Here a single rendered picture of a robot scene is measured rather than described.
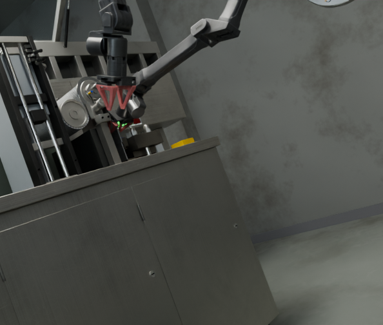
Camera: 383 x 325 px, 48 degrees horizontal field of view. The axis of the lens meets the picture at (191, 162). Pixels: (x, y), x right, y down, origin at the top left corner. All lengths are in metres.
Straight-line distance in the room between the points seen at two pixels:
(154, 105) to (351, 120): 1.65
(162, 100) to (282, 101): 1.37
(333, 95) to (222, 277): 2.18
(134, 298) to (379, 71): 2.60
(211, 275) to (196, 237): 0.15
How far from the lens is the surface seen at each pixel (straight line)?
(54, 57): 2.28
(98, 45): 1.30
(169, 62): 1.64
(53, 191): 1.28
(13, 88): 1.57
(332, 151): 3.58
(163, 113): 2.55
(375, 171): 3.54
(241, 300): 1.76
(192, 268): 1.58
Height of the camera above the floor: 0.77
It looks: 2 degrees up
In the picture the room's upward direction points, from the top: 21 degrees counter-clockwise
